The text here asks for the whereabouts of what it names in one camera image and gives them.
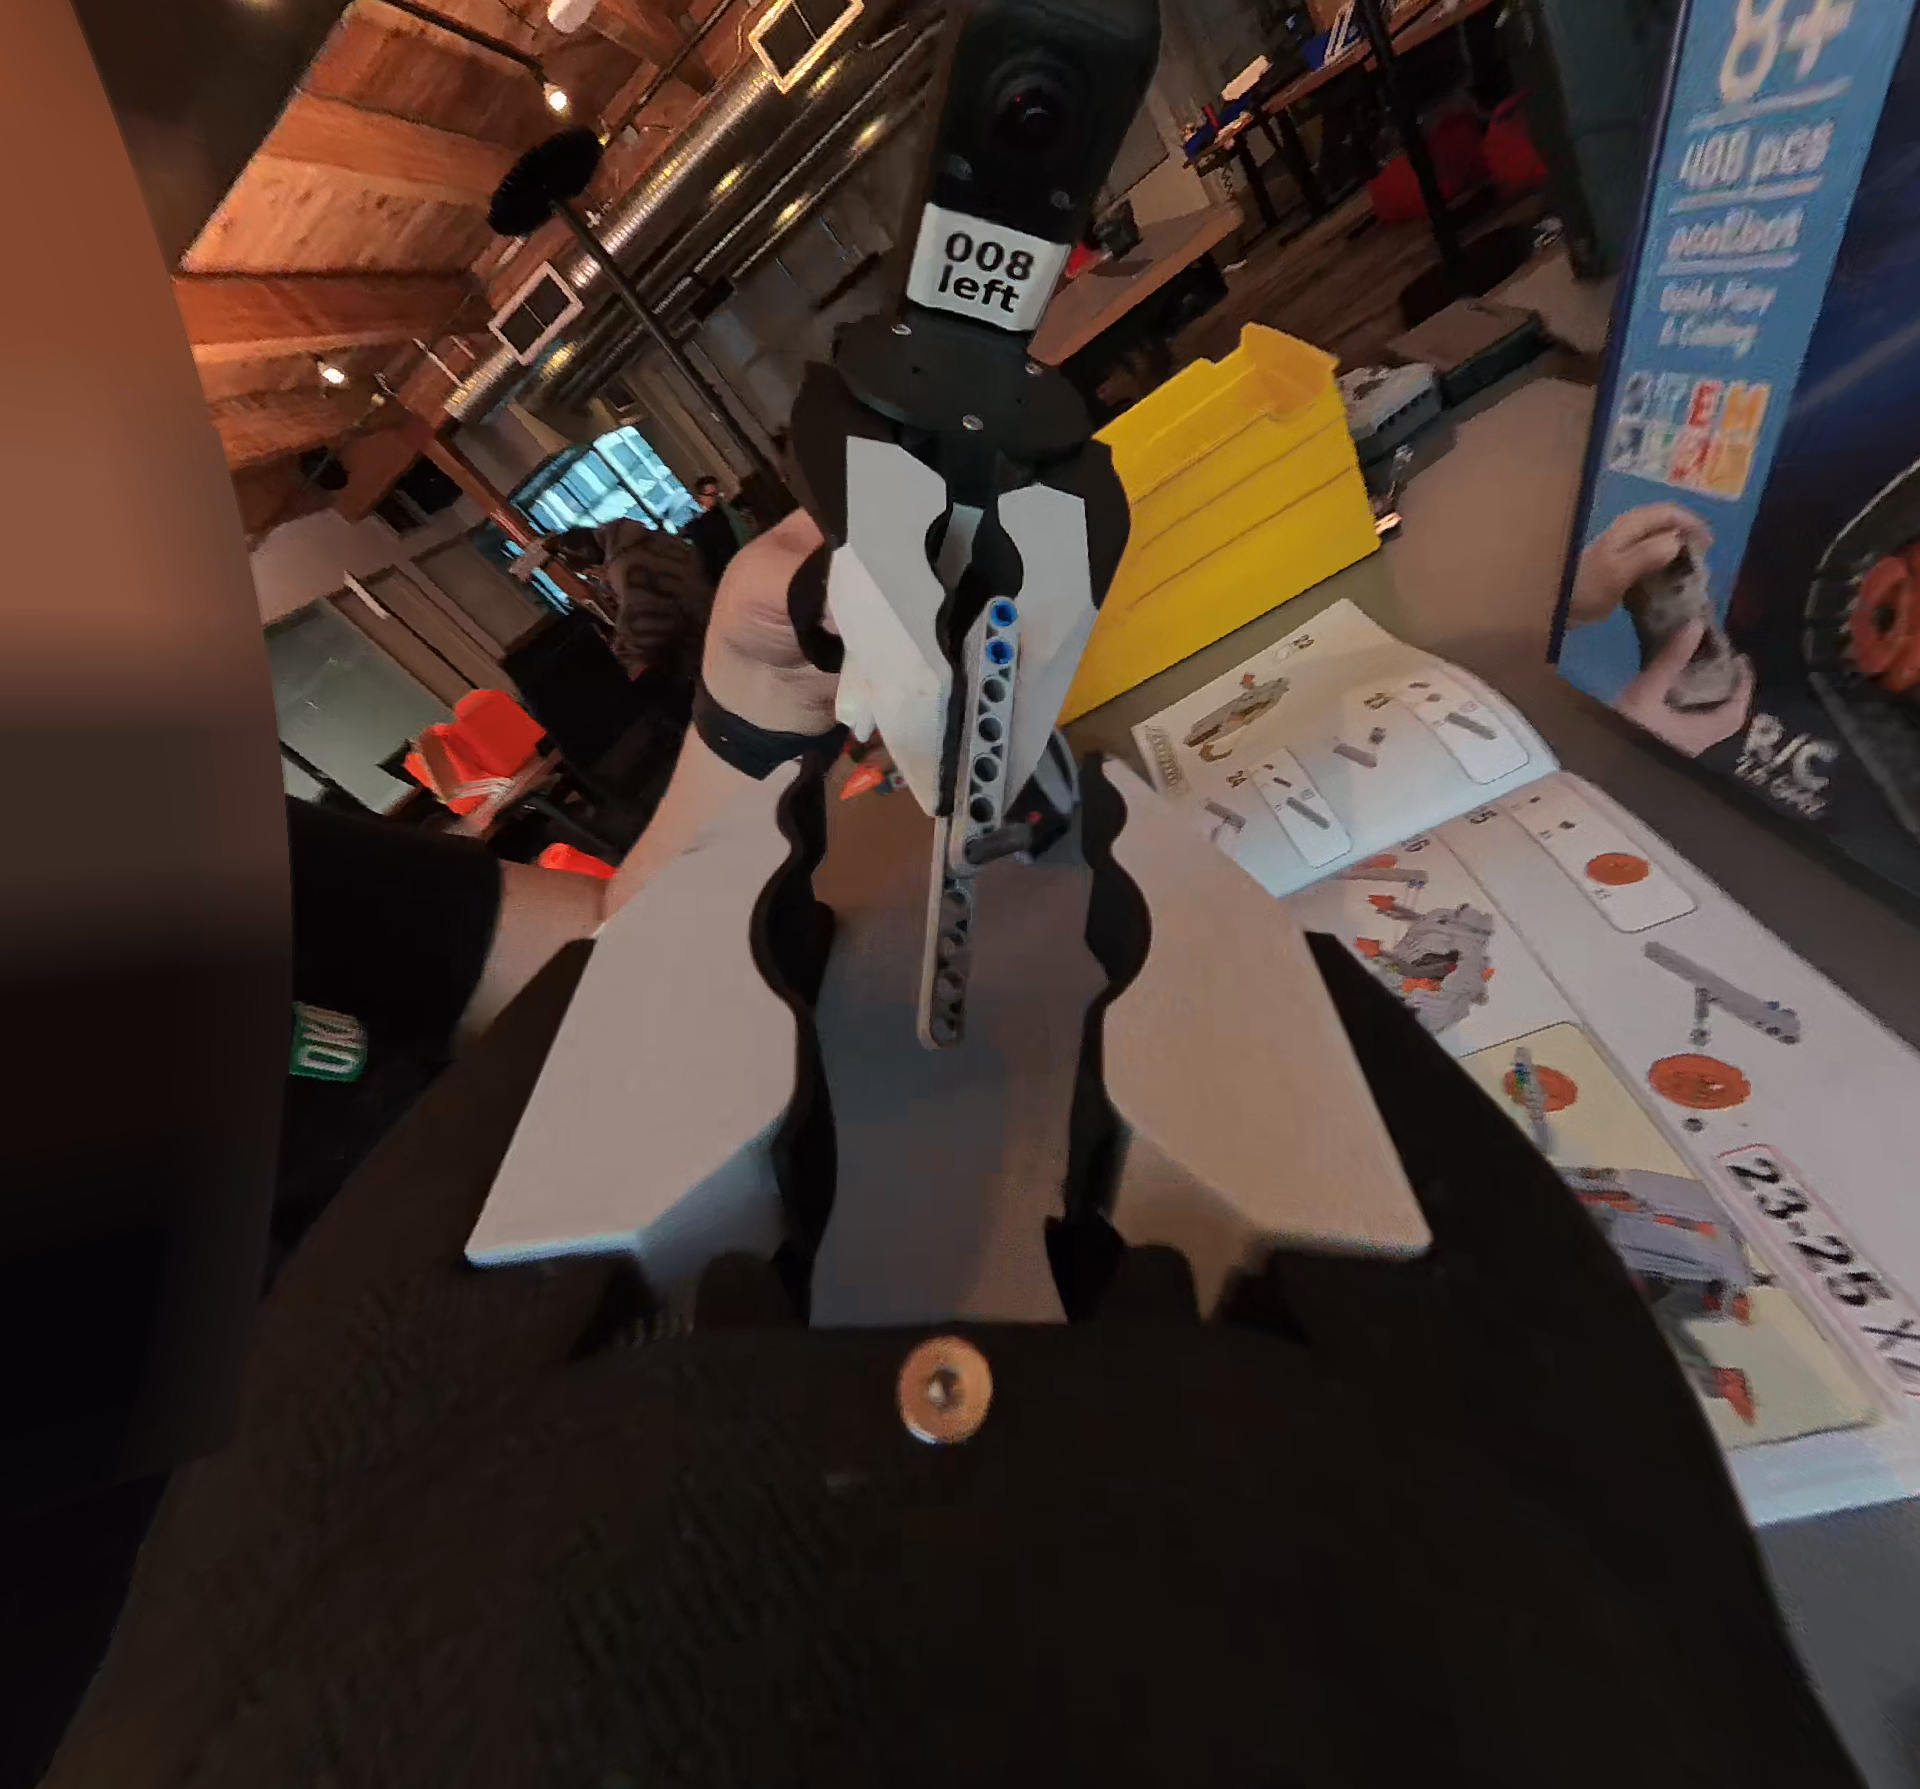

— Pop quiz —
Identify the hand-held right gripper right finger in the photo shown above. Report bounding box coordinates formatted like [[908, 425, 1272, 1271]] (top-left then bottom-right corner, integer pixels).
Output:
[[1048, 755, 1433, 1267]]

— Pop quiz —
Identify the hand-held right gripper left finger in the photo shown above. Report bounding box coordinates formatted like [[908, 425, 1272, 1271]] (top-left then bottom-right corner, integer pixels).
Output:
[[464, 750, 843, 1287]]

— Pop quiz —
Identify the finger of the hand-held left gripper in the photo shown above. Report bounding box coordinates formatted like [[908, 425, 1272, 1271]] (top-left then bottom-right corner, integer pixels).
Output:
[[823, 434, 980, 823], [986, 487, 1100, 803]]

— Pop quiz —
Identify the grey perforated toy beam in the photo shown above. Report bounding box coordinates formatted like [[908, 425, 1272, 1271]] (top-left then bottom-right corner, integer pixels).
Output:
[[914, 597, 1034, 1050]]

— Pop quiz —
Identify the person's left forearm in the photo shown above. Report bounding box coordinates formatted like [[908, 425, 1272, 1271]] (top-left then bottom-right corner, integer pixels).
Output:
[[494, 732, 815, 989]]

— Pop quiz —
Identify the grey desk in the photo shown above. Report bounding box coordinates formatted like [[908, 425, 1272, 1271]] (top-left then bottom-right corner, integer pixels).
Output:
[[806, 386, 1920, 1642]]

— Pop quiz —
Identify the person's left hand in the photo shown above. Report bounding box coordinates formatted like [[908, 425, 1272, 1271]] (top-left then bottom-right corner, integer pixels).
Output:
[[696, 523, 847, 749]]

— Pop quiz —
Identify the black wristband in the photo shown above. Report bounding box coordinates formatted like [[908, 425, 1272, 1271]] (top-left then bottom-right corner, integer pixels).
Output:
[[694, 680, 815, 778]]

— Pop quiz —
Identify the yellow plastic bin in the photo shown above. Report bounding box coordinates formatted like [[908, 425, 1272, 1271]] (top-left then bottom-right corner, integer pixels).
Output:
[[1057, 324, 1384, 727]]

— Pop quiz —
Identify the long background table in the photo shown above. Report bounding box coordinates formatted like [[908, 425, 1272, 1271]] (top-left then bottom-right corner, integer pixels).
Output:
[[1034, 203, 1250, 369]]

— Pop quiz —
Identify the person's black garment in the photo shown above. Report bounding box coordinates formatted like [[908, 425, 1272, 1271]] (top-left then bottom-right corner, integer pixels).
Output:
[[283, 798, 506, 1261]]

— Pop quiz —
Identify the toy instruction booklet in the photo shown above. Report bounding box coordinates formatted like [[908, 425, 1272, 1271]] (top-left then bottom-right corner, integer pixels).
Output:
[[1124, 602, 1920, 1528]]

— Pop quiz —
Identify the orange striped object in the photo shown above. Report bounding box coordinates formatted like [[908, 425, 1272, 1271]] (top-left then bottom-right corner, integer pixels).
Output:
[[402, 689, 543, 823]]

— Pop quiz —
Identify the dark grey case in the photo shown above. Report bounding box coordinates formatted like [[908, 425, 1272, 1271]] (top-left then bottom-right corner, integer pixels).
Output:
[[1391, 298, 1552, 401]]

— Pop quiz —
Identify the black round ceiling fixture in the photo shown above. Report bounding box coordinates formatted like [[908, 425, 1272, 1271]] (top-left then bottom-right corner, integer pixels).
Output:
[[485, 128, 604, 234]]

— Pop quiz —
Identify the blue toy product box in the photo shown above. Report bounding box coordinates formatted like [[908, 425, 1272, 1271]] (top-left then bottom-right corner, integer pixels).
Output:
[[1552, 0, 1920, 907]]

